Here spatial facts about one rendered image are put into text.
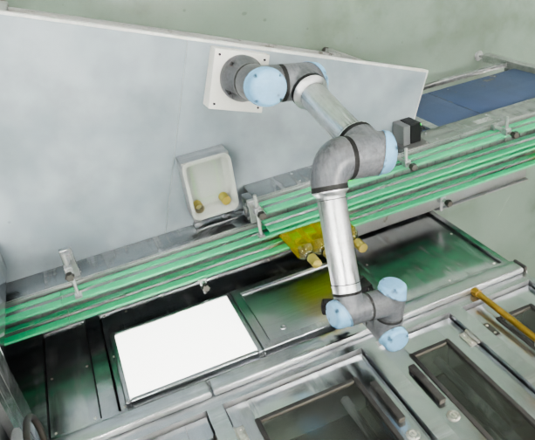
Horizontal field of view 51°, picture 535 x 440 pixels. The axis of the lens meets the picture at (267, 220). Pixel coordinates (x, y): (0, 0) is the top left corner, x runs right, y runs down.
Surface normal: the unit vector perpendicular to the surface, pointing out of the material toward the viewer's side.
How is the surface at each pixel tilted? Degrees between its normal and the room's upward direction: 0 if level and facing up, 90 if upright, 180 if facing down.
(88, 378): 90
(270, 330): 90
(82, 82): 0
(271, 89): 7
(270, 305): 90
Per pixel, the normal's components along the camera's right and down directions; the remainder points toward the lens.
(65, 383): -0.14, -0.86
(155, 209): 0.37, 0.42
